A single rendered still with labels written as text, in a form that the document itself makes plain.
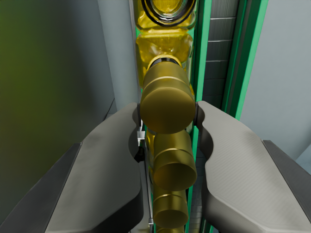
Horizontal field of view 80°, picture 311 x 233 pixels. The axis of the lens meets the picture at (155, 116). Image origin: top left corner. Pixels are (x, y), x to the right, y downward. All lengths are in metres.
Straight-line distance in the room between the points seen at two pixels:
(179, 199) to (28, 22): 0.21
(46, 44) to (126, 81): 0.35
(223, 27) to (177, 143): 0.28
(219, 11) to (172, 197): 0.32
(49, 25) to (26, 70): 0.06
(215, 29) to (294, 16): 0.25
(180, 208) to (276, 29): 0.50
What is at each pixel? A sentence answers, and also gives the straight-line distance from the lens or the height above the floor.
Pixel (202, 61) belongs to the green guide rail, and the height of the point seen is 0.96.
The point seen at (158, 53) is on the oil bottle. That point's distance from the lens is 0.17.
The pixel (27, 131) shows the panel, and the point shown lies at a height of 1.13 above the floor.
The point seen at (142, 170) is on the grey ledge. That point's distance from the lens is 0.57.
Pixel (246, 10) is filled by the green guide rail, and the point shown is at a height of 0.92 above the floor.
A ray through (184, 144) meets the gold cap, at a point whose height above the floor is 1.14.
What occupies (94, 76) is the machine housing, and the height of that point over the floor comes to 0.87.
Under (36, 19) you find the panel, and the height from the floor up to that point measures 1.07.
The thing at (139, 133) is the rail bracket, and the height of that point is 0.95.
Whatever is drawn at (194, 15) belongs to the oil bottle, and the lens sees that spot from 0.17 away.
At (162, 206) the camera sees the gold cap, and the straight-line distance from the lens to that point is 0.19.
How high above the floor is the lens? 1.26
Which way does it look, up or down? 57 degrees down
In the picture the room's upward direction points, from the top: 178 degrees counter-clockwise
